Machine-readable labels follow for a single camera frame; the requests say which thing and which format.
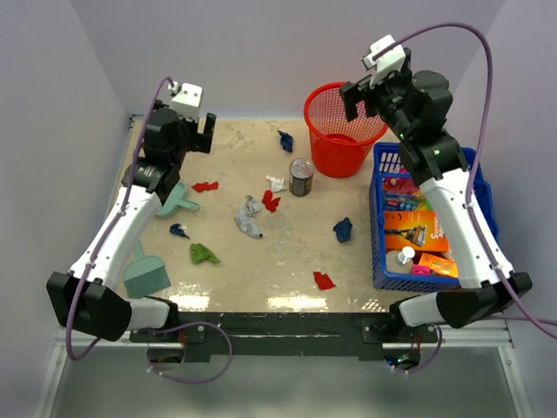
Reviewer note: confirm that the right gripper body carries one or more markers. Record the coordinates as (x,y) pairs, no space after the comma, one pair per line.
(385,99)

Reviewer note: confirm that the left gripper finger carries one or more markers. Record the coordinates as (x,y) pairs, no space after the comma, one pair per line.
(202,141)
(210,122)

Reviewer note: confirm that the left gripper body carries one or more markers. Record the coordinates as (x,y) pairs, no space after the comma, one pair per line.
(189,130)

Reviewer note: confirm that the teal dustpan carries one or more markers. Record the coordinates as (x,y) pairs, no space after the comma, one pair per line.
(176,200)

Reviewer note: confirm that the teal hand brush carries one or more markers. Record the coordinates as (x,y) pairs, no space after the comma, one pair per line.
(145,275)

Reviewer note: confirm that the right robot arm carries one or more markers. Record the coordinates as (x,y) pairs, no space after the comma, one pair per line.
(414,106)

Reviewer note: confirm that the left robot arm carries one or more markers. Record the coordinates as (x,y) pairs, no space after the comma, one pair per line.
(85,297)

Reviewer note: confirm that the red scrap left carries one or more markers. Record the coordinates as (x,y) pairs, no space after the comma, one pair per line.
(205,186)

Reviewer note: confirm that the red scrap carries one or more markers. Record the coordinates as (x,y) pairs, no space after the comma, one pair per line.
(323,281)
(205,186)
(270,202)

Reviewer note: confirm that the red mesh waste basket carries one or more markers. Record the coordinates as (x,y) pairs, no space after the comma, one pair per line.
(339,147)

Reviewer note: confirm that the blue scrap near bin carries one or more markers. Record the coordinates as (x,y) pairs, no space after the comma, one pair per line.
(286,141)

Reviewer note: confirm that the small grey paper scrap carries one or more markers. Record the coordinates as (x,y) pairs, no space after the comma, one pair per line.
(253,204)

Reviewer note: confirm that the large grey paper scrap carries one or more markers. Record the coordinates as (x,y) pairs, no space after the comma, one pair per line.
(245,220)

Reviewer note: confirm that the white paper scrap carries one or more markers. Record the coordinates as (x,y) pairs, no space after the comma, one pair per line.
(276,184)

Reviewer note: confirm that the pink packet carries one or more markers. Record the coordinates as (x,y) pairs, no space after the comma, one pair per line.
(400,186)

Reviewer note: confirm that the red scrap centre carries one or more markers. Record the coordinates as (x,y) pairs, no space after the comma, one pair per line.
(270,202)

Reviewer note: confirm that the small blue scrap left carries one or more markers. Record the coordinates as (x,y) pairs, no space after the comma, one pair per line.
(179,230)

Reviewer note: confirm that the tin food can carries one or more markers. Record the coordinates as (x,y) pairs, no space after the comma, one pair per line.
(301,175)

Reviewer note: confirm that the blue toothpaste box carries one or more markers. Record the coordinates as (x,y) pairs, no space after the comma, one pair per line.
(401,202)

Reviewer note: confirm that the green paper scrap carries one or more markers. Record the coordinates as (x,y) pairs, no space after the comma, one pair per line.
(200,253)

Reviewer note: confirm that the orange razor package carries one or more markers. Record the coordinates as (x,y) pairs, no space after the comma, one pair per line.
(420,230)

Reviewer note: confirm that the blue scrap right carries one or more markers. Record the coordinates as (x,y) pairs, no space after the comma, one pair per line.
(343,230)

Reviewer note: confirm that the blue plastic basket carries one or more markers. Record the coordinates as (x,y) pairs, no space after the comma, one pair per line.
(446,198)

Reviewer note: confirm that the red scrap front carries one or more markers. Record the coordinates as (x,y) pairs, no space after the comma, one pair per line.
(323,281)

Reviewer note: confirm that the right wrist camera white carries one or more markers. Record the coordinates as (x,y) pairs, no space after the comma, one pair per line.
(381,67)

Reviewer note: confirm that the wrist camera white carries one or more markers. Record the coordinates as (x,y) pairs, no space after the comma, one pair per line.
(381,67)
(186,99)

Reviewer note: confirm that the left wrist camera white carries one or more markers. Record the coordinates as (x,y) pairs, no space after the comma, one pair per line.
(186,99)

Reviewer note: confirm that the black base frame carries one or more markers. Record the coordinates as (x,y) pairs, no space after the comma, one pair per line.
(361,335)

